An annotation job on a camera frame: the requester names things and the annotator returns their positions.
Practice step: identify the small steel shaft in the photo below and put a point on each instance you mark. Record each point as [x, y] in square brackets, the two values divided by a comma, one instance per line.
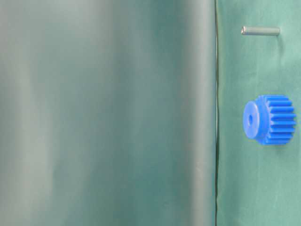
[260, 31]

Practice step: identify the blue plastic gear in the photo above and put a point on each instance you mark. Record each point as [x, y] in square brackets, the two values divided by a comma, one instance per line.
[269, 119]

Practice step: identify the green backdrop curtain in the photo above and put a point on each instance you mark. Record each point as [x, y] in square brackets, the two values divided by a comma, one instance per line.
[107, 113]

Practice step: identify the green cloth mat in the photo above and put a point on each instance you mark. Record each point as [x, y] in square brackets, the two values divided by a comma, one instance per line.
[258, 185]

